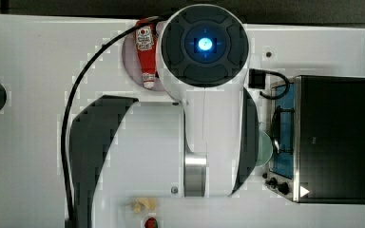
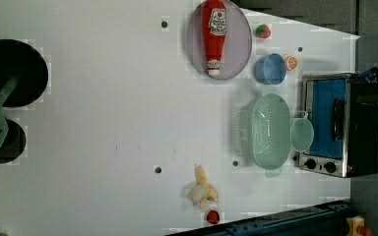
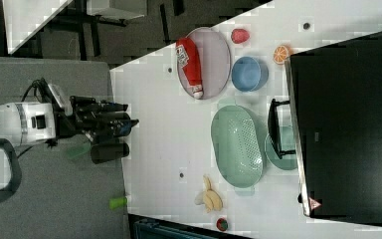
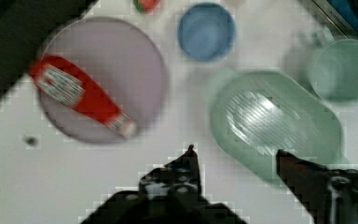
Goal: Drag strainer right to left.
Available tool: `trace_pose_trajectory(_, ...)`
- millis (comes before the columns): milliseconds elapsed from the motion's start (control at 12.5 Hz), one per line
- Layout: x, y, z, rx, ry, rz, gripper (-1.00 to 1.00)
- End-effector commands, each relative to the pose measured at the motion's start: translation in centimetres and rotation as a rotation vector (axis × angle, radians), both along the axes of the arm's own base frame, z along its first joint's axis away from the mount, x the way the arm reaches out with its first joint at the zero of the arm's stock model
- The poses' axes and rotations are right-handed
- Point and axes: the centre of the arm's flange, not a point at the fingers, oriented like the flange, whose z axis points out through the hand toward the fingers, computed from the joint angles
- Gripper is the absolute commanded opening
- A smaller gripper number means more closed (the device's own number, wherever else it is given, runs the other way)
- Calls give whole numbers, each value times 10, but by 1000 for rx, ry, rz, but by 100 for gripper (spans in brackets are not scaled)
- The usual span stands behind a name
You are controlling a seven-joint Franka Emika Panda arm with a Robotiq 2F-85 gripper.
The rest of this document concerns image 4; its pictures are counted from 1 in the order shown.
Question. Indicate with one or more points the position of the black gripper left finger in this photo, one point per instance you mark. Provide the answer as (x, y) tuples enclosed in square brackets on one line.
[(167, 195)]

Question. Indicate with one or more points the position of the red ketchup bottle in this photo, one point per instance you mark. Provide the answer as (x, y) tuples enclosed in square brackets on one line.
[(69, 85)]

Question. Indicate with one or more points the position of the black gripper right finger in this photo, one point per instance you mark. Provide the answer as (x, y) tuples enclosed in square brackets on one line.
[(329, 195)]

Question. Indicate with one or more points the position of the green mug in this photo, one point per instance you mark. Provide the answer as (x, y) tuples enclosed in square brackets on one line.
[(333, 71)]

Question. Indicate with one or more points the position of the grey round plate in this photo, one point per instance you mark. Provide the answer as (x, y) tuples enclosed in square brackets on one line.
[(122, 59)]

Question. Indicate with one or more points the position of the toaster oven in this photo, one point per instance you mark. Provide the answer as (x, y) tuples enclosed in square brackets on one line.
[(340, 16)]

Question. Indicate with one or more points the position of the toy strawberry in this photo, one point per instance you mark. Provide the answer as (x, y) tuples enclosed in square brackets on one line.
[(145, 6)]

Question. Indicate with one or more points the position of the green plastic strainer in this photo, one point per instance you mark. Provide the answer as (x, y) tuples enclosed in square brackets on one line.
[(253, 115)]

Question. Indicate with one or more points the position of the blue bowl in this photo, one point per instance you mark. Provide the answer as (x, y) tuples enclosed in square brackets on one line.
[(206, 32)]

